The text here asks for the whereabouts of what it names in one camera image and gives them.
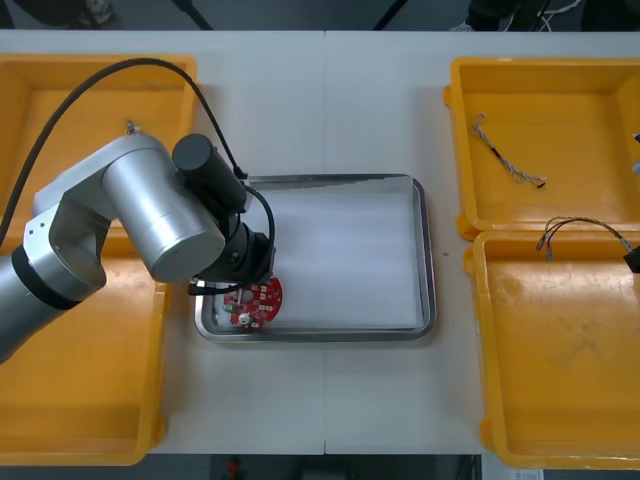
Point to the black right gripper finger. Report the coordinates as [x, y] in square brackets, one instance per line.
[634, 261]
[637, 155]

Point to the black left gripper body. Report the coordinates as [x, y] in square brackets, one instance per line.
[245, 265]

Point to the round red circuit board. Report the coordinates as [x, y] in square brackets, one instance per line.
[264, 306]

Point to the steel tray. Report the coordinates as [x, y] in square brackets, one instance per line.
[430, 280]

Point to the silver-grey left robot arm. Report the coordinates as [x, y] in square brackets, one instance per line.
[150, 210]

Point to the yellow-orange plastic bin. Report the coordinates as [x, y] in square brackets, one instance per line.
[75, 100]
[550, 125]
[560, 360]
[90, 390]

